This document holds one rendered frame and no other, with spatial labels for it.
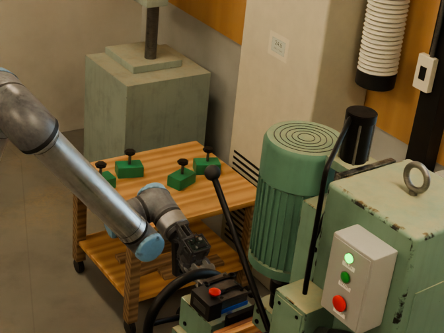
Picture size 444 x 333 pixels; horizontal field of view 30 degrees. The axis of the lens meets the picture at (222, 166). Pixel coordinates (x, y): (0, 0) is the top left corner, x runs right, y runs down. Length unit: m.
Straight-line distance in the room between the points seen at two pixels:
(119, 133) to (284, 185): 2.48
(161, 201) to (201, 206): 0.89
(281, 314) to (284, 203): 0.24
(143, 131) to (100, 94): 0.30
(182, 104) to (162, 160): 0.57
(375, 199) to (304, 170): 0.21
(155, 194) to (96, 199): 0.34
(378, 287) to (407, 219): 0.13
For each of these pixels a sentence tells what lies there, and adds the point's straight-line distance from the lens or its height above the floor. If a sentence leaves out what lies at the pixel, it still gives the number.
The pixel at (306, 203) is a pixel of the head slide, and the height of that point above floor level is 1.42.
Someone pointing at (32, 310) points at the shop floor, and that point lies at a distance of 3.62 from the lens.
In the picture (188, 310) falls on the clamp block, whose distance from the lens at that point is 2.10.
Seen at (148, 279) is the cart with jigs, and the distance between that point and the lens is 3.50.
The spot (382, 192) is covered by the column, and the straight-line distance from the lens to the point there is 1.53.
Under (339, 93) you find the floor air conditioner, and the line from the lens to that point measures 3.34.
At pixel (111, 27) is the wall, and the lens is 4.96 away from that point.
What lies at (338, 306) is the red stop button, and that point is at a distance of 1.49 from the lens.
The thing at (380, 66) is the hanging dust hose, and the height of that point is 1.18.
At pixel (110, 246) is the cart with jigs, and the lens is 3.69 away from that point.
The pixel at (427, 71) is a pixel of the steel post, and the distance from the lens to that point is 3.07.
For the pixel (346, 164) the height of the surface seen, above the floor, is 1.52.
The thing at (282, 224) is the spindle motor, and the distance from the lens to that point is 1.72.
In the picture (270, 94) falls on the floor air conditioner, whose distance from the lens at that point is 3.49.
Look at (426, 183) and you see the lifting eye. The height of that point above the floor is 1.56.
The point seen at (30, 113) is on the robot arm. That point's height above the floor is 1.39.
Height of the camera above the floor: 2.23
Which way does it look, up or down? 28 degrees down
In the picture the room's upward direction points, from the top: 6 degrees clockwise
